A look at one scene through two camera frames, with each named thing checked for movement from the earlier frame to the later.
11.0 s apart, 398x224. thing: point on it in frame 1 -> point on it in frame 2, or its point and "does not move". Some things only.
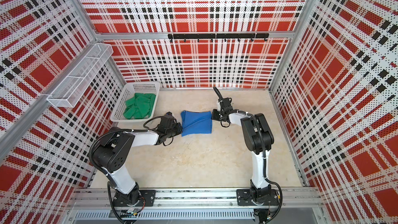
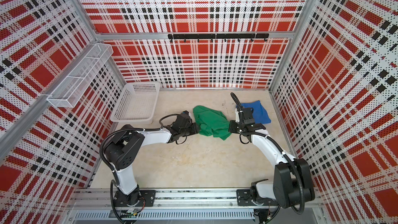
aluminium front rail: x=99 y=198 does not move
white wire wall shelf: x=76 y=83 does not move
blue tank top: x=196 y=123 -> x=260 y=115
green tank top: x=140 y=107 -> x=212 y=122
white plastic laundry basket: x=127 y=93 does not move
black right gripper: x=215 y=115 -> x=232 y=127
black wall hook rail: x=219 y=36 does not move
